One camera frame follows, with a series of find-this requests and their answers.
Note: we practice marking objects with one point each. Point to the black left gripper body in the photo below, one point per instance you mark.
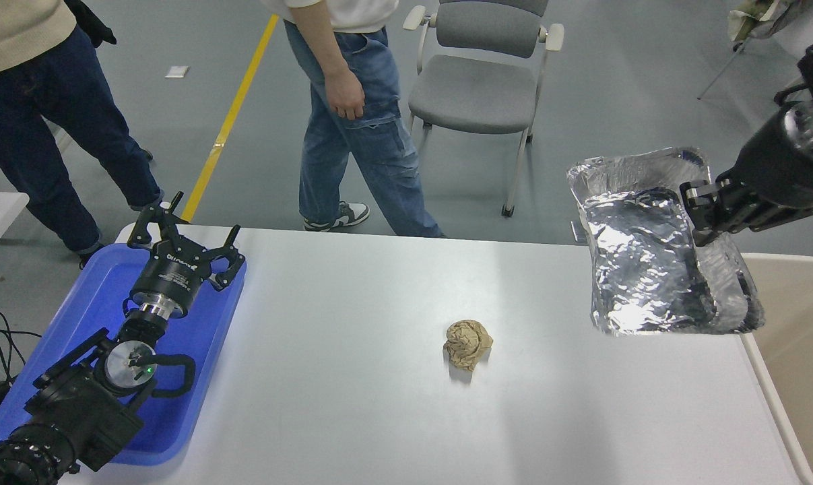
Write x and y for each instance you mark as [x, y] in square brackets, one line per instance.
[170, 279]

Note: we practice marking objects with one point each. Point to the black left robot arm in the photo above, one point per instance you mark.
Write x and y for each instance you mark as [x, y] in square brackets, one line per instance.
[76, 411]

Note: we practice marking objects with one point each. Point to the metal floor plate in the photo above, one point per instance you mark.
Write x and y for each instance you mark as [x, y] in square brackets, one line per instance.
[578, 232]

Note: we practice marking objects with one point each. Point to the grey chair with white armrests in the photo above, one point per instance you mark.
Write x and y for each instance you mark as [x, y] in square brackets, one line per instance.
[473, 94]

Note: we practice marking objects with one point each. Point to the person's left hand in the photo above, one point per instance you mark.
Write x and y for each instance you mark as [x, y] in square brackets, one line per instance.
[345, 95]

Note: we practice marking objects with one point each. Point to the large pale bin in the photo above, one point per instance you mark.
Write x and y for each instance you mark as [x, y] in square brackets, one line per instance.
[803, 377]

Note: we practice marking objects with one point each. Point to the silver foil tray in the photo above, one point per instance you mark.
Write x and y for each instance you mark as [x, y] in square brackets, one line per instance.
[642, 269]

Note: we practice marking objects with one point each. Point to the white paper scrap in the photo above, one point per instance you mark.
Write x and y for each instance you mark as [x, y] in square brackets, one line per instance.
[177, 71]

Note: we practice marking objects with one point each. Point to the person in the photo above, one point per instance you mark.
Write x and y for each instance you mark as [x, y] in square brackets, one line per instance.
[756, 13]
[372, 155]
[49, 135]

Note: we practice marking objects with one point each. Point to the person's left forearm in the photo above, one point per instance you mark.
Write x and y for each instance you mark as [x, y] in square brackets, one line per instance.
[322, 40]

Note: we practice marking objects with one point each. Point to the blue plastic tray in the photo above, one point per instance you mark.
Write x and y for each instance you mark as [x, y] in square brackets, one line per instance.
[103, 296]

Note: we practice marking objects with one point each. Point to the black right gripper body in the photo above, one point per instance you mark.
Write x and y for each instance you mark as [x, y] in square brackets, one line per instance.
[790, 175]

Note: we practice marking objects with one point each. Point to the crumpled tan paper ball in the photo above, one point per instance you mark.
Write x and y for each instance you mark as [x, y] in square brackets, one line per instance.
[468, 343]

